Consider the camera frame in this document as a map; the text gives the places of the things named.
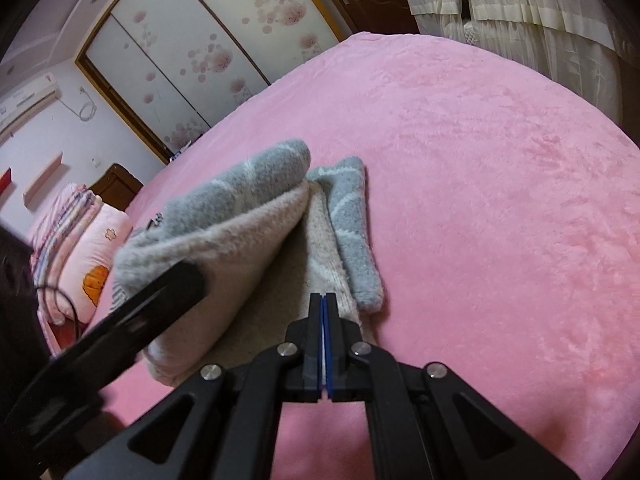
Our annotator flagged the grey diamond knit sweater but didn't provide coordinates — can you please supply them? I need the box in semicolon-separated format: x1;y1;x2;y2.
114;139;384;387

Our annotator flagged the dark wooden headboard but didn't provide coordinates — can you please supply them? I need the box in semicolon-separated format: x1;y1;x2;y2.
90;164;143;211

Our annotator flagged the white power cord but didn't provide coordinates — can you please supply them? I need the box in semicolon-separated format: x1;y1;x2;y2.
56;84;99;123

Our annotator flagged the pink cartoon folded quilt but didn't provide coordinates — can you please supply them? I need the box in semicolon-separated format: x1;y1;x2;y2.
43;204;132;325

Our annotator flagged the pink wall shelf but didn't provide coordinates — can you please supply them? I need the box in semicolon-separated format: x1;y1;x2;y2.
23;152;63;207

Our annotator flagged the black camera cable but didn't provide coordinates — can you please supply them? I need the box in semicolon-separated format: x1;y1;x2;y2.
31;284;82;340

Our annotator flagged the red wall shelf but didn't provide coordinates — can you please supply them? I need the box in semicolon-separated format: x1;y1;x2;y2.
0;168;12;195

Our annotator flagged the striped folded garment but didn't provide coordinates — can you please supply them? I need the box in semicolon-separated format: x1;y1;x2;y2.
108;212;164;313

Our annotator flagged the white wall air conditioner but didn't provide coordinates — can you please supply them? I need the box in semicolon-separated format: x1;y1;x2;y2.
1;73;58;134

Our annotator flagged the cream lace covered furniture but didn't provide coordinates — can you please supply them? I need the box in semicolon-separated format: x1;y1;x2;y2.
408;0;639;127

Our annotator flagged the floral sliding wardrobe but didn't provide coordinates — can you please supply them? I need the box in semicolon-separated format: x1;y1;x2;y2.
76;0;345;162

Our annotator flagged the pink bed blanket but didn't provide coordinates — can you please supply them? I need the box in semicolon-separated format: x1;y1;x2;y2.
49;30;640;480

